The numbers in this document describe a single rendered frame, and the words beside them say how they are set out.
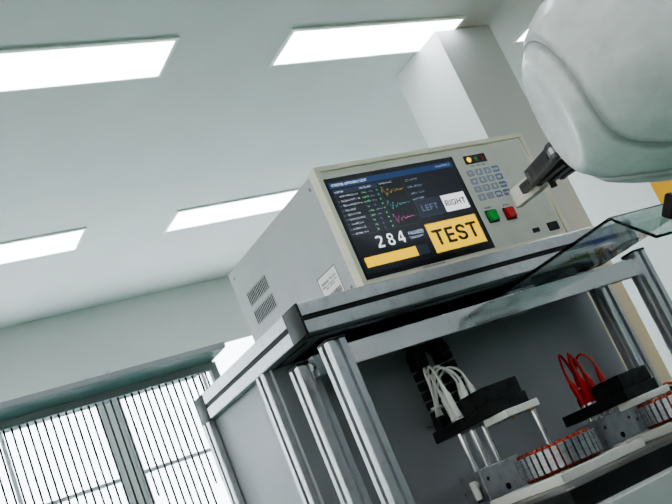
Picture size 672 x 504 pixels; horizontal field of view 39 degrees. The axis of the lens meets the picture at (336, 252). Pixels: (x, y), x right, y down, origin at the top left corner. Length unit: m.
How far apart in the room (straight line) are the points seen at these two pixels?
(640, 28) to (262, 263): 1.09
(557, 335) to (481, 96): 4.13
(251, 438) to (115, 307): 6.73
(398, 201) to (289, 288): 0.24
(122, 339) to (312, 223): 6.71
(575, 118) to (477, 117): 5.01
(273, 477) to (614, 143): 0.97
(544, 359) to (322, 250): 0.45
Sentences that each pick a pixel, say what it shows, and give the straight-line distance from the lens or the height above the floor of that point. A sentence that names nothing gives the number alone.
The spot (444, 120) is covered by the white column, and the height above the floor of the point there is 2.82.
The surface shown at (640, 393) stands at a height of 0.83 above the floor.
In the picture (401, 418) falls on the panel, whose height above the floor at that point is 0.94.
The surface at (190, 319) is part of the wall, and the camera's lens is 8.35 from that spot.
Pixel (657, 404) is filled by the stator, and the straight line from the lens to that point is 1.40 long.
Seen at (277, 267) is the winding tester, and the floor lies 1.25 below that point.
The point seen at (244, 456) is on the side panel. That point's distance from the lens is 1.56.
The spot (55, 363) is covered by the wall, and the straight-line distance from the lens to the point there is 7.93.
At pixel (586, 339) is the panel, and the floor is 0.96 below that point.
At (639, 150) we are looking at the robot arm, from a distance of 0.64.
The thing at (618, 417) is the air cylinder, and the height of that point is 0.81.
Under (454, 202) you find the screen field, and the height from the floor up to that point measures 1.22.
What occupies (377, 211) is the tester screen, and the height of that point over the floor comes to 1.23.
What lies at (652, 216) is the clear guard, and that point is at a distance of 1.39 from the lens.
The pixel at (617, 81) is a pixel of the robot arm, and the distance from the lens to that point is 0.62.
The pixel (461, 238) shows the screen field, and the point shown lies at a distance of 1.49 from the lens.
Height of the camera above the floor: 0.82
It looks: 16 degrees up
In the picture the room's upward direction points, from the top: 23 degrees counter-clockwise
